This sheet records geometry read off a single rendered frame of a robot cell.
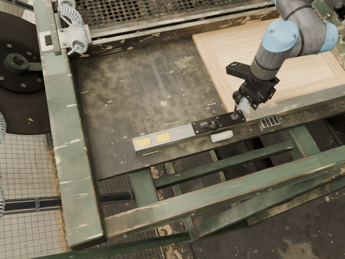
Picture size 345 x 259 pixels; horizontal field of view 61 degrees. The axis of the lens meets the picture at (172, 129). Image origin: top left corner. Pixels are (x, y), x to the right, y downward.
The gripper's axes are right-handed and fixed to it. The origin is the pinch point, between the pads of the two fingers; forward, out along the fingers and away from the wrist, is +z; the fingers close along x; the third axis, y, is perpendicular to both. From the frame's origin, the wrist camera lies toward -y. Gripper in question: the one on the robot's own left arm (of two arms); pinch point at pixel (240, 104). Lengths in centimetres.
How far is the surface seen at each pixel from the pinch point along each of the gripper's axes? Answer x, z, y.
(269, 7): 54, 7, -33
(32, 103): -57, 41, -74
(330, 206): 71, 117, 63
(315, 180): 31, 47, 38
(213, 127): -14.4, -2.1, 1.8
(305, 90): 34.4, 11.2, 7.6
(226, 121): -3.7, 8.2, -0.1
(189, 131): -16.9, 9.2, -5.5
